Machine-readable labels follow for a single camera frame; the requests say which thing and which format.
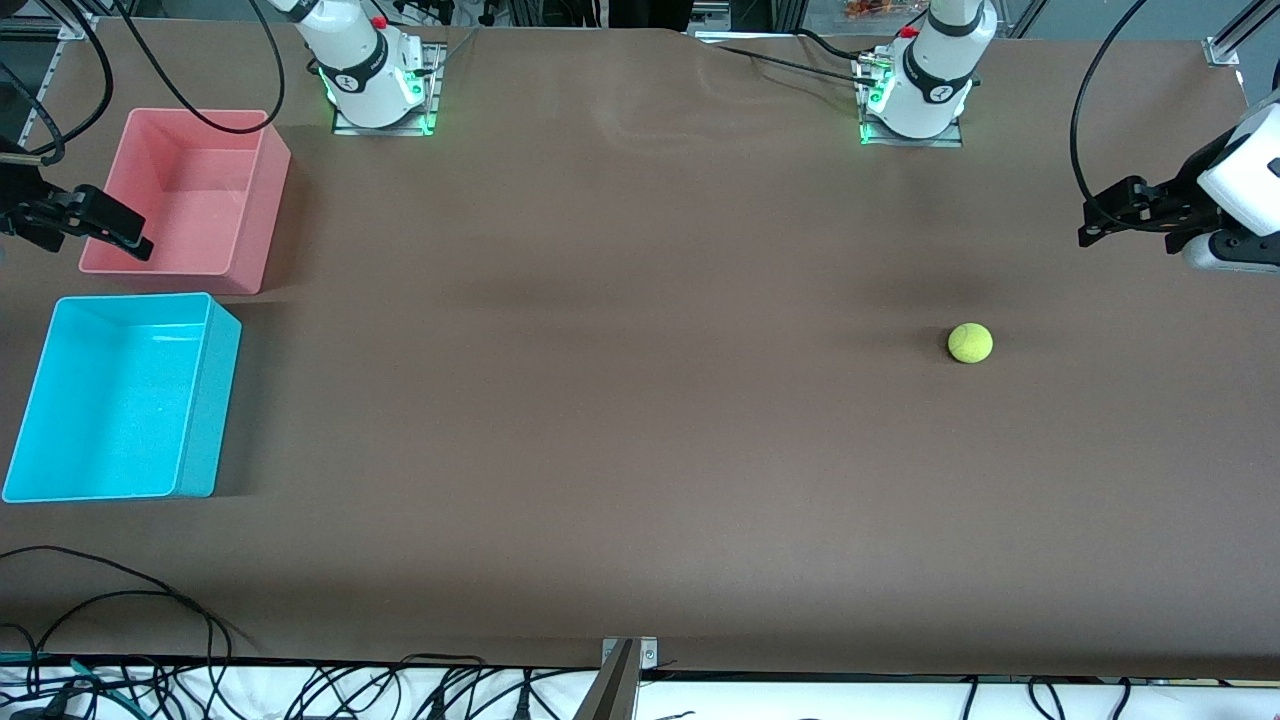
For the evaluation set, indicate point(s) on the yellow-green tennis ball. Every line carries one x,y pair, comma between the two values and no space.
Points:
970,343

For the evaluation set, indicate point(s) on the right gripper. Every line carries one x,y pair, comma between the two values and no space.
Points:
22,210

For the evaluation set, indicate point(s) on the aluminium frame profile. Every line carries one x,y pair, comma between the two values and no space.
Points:
75,25
1240,30

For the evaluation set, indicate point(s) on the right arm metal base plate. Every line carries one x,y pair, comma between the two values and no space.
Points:
345,128

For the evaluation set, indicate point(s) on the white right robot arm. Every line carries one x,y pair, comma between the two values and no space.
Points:
360,70

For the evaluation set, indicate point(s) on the large table cover mat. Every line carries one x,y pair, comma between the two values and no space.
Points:
640,450

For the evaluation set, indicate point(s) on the blue plastic bin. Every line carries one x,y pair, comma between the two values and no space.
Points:
110,410

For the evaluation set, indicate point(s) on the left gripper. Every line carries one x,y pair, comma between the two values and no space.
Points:
1186,197

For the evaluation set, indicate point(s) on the small metal table bracket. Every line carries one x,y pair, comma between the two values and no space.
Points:
648,652

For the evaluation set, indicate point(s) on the orange background clutter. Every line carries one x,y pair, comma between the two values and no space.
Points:
870,8

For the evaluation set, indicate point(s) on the grey metal beam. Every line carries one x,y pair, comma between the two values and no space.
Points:
610,695

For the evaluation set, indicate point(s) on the pink plastic bin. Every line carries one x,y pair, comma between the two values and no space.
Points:
190,200

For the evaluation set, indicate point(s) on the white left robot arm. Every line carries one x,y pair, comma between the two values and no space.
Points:
930,80

